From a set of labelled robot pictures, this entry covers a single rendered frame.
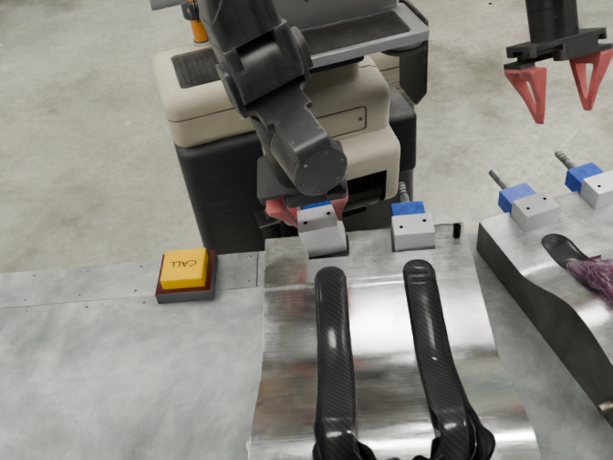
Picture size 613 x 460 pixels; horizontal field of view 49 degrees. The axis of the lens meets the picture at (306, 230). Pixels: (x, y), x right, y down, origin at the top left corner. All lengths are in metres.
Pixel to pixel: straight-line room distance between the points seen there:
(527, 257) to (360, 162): 0.39
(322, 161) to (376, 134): 0.57
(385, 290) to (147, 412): 0.33
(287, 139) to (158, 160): 2.03
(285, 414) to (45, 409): 0.36
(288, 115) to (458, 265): 0.31
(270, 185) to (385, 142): 0.45
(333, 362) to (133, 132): 2.18
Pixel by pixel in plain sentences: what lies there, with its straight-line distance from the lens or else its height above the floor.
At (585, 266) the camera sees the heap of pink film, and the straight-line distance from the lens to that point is 0.87.
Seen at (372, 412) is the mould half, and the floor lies 0.92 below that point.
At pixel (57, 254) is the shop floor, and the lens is 2.40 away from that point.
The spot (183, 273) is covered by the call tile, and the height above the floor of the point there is 0.84.
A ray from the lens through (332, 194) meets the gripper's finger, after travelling 0.77.
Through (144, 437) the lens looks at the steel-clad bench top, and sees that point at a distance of 0.86.
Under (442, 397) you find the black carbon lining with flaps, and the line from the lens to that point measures 0.71.
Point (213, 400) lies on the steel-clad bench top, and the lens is 0.86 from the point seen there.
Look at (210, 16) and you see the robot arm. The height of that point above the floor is 1.24.
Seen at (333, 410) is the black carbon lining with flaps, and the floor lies 0.91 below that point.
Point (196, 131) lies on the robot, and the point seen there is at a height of 0.73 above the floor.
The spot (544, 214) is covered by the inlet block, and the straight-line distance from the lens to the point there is 0.95.
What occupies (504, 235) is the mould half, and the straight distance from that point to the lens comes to 0.94.
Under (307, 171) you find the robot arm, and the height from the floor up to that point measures 1.11.
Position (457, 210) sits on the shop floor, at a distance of 2.26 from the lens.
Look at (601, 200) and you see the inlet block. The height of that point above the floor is 0.87.
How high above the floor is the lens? 1.50
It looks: 43 degrees down
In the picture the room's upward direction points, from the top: 8 degrees counter-clockwise
